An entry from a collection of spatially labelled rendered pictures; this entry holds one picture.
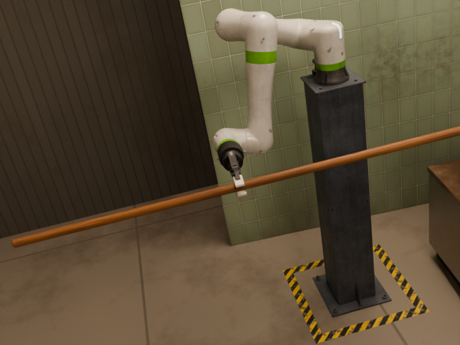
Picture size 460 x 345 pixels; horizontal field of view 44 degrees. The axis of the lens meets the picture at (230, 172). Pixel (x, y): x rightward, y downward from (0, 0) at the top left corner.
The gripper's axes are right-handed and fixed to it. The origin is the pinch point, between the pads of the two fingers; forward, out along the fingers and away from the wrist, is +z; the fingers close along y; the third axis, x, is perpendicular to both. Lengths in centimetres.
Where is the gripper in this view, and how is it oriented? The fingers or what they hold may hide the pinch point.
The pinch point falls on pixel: (239, 185)
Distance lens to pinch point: 193.1
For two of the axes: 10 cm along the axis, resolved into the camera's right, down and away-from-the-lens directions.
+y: 2.1, 8.4, 4.9
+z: 1.3, 4.7, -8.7
